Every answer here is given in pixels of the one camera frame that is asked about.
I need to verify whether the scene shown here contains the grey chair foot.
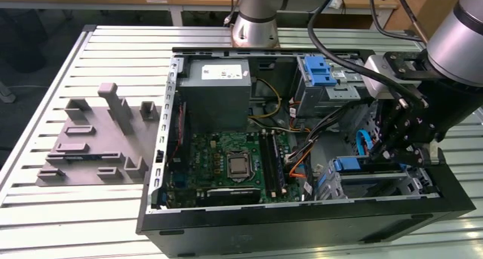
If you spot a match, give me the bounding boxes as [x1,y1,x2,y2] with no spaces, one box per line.
[0,80,18,104]

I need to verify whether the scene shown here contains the black office chair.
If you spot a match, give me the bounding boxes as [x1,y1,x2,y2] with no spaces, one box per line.
[0,8,76,74]

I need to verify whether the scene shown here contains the metal optical drive cage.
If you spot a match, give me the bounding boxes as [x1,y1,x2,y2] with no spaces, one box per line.
[293,55,375,118]

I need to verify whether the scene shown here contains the blue data wire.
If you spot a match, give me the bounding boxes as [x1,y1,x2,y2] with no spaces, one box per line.
[353,129,377,158]

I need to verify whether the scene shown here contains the silver CPU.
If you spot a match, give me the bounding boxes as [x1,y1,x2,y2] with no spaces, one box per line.
[225,156,251,175]

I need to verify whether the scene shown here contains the yellow wire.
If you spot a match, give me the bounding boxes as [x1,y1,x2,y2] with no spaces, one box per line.
[248,77,284,120]

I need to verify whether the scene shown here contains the wooden cabinet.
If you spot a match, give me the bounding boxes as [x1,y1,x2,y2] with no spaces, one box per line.
[384,0,468,45]

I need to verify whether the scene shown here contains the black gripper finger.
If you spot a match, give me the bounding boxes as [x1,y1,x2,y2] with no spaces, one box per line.
[367,102,411,161]
[383,142,432,167]

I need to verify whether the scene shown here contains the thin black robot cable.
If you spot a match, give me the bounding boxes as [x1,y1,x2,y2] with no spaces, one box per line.
[393,0,429,44]

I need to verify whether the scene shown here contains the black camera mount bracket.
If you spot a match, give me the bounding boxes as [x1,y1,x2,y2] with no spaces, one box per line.
[383,51,435,80]

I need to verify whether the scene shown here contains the hard disk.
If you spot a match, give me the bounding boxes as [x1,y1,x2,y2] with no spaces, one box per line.
[335,156,409,175]

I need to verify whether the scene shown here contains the black open PC case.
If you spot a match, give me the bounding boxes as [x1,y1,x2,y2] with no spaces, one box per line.
[135,46,476,257]

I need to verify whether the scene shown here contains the green motherboard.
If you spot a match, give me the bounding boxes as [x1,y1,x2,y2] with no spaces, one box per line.
[165,130,313,208]

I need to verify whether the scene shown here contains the black graphics card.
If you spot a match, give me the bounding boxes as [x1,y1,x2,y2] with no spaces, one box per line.
[195,187,261,206]

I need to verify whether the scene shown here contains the black RAM stick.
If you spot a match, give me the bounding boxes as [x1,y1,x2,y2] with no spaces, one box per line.
[269,133,287,196]

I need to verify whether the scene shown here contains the grey parts rack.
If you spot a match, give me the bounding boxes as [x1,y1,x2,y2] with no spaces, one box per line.
[36,82,163,188]

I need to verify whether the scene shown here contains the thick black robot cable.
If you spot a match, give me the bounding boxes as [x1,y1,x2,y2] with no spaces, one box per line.
[307,0,429,109]

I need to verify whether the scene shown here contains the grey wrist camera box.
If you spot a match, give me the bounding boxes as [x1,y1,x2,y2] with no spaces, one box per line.
[364,55,419,100]

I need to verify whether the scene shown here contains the blue drive latch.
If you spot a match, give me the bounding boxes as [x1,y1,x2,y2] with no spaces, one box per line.
[304,56,336,87]

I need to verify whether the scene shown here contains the metal disk bay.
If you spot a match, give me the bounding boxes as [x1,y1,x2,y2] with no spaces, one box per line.
[312,156,431,200]

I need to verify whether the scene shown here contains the grey power supply unit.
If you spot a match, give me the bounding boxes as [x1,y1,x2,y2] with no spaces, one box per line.
[176,58,252,132]

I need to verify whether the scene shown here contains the orange wires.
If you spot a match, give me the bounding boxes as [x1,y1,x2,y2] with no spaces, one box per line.
[288,154,308,178]

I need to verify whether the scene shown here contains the black RAM slot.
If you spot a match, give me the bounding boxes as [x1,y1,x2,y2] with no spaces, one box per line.
[260,130,275,197]

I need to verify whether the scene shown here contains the dangling cable white plug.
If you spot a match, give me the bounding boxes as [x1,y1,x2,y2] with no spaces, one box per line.
[221,0,243,27]

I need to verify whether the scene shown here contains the black cable bundle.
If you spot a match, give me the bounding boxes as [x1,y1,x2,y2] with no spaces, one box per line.
[285,103,364,163]

